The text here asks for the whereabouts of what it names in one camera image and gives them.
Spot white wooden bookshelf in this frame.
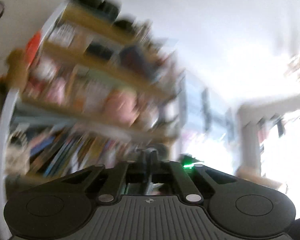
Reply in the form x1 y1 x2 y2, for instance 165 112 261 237
0 0 188 240

